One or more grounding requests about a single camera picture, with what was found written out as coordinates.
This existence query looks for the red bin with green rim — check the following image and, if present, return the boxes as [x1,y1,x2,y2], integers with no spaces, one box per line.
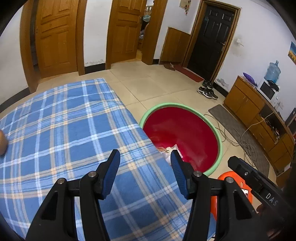
[139,102,223,176]

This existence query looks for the brown slipper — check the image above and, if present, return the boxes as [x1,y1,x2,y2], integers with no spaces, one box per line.
[164,63,175,71]

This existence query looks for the purple bag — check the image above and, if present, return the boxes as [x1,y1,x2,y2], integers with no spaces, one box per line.
[243,72,258,87]

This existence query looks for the black sneakers pair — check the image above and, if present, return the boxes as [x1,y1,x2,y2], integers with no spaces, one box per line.
[197,80,218,100]

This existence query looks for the red door mat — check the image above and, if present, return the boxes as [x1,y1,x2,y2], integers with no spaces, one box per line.
[174,65,204,82]

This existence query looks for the red apple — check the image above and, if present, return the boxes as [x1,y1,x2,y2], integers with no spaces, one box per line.
[0,130,8,155]

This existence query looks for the wall electrical panel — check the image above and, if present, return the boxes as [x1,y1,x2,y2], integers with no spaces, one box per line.
[180,0,191,11]

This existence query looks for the blue water jug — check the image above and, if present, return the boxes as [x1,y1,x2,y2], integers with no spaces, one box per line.
[264,60,281,83]

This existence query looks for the person right hand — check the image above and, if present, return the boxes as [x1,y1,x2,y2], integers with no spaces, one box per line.
[256,204,295,240]

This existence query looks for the middle wooden door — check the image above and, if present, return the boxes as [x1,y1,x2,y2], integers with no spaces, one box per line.
[108,1,147,63]

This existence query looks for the left wooden door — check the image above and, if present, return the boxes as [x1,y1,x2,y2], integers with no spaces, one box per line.
[35,0,79,78]

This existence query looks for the wooden shoe cabinet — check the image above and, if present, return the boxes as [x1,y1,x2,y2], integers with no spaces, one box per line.
[160,27,191,63]

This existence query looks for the black entrance door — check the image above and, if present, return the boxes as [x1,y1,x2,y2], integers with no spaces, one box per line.
[188,5,234,80]

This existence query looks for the grey cable bundle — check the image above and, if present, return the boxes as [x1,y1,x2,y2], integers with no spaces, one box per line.
[203,111,276,167]

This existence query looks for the wooden door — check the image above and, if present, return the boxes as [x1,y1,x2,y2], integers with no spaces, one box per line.
[35,0,79,78]
[108,1,147,63]

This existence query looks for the blue plaid tablecloth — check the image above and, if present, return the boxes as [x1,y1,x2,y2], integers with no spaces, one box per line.
[1,78,192,240]

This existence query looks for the clear plastic tissue pack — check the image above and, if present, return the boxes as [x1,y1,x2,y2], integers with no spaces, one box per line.
[157,144,183,165]

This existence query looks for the white microwave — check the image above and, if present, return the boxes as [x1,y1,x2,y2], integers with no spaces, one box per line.
[257,80,279,105]

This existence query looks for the orange plastic stool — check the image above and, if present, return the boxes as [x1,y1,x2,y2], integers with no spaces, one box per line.
[211,171,253,221]

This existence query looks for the wooden sideboard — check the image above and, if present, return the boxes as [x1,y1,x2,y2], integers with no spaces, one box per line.
[223,76,295,175]

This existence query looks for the grey floor mat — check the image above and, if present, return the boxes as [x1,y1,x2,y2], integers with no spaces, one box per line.
[206,104,270,177]

